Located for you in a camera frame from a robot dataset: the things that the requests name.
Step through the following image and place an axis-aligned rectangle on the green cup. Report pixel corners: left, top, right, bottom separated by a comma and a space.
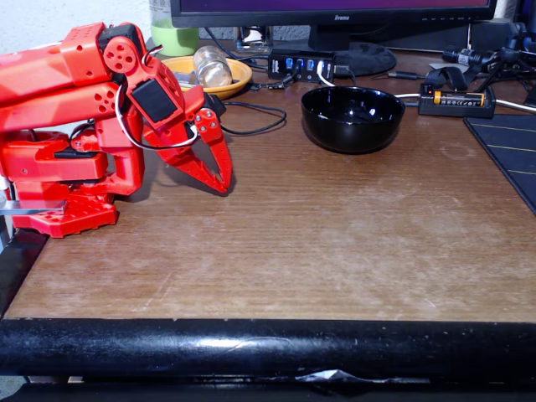
149, 0, 200, 58

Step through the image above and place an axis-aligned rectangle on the clear glass jar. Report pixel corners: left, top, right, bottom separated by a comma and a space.
193, 45, 234, 89

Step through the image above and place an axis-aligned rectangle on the yellow dish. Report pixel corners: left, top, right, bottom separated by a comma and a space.
161, 55, 254, 101

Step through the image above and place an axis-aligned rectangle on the clear plastic holder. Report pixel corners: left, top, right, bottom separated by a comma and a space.
234, 25, 274, 54

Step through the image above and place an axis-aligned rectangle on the black usb hub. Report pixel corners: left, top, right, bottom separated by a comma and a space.
267, 49, 336, 84

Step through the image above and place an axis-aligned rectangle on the black bowl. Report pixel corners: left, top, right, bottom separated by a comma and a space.
301, 85, 406, 155

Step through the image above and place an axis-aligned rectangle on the metal clamp bar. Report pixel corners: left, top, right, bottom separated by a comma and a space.
0, 199, 68, 217

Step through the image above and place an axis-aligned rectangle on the black computer monitor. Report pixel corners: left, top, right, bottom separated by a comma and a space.
170, 0, 499, 79

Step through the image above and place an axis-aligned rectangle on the black table edge bar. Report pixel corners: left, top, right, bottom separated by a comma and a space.
0, 317, 536, 378

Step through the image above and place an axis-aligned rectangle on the black battery charger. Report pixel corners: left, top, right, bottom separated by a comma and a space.
417, 82, 497, 119

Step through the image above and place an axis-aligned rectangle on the yellow and black battery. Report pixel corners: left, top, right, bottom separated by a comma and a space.
433, 90, 486, 106

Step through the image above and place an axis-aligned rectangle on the black flashlight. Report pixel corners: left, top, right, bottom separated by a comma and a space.
442, 44, 503, 68

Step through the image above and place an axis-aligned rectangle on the black mat with yellow lines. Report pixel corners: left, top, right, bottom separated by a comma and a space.
463, 113, 536, 214

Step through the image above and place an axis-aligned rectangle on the black tripod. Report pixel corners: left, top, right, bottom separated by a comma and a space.
481, 20, 536, 93

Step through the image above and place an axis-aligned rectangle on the white and black servo wire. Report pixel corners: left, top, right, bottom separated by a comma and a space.
116, 44, 200, 152

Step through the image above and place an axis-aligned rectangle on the thin black cable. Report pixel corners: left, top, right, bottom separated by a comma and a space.
221, 101, 288, 137

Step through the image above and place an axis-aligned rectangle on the black usb plug cable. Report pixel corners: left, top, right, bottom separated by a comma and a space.
250, 62, 302, 91

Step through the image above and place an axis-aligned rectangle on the white cable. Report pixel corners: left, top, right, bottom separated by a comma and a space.
495, 99, 536, 115
317, 61, 420, 101

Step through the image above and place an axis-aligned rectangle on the black jack plug cable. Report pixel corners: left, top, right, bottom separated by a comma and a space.
370, 70, 426, 81

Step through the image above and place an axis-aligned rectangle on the black strap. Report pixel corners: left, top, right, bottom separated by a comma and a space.
425, 65, 470, 92

